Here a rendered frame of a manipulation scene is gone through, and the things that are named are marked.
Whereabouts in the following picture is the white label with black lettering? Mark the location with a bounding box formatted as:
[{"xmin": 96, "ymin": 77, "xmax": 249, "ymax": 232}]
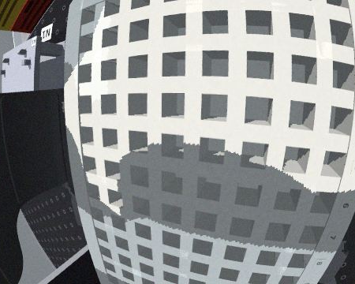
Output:
[{"xmin": 41, "ymin": 24, "xmax": 53, "ymax": 42}]

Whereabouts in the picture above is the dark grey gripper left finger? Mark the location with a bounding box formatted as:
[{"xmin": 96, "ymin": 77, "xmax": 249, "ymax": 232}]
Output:
[{"xmin": 0, "ymin": 88, "xmax": 82, "ymax": 284}]

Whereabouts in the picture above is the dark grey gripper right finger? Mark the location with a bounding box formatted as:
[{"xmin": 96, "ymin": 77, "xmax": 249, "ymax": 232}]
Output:
[{"xmin": 318, "ymin": 212, "xmax": 355, "ymax": 284}]

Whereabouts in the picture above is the white well plate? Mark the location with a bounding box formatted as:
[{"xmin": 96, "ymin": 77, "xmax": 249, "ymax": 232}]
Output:
[{"xmin": 64, "ymin": 0, "xmax": 355, "ymax": 284}]

